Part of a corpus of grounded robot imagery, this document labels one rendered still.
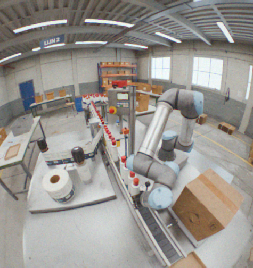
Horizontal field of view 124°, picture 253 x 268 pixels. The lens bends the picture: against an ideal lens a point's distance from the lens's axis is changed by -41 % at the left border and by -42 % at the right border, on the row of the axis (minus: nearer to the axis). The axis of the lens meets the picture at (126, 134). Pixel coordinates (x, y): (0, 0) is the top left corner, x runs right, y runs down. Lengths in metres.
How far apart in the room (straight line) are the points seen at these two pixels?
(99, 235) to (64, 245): 0.23
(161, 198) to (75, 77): 8.08
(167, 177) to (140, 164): 0.12
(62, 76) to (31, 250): 8.08
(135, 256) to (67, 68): 8.35
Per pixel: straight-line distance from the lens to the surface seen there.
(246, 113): 5.69
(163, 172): 0.45
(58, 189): 0.75
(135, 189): 0.65
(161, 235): 0.73
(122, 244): 0.75
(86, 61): 8.43
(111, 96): 0.82
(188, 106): 0.59
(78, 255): 0.80
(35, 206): 0.97
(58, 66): 8.26
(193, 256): 0.83
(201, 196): 0.61
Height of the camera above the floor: 1.58
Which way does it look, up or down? 30 degrees down
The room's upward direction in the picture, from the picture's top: 1 degrees counter-clockwise
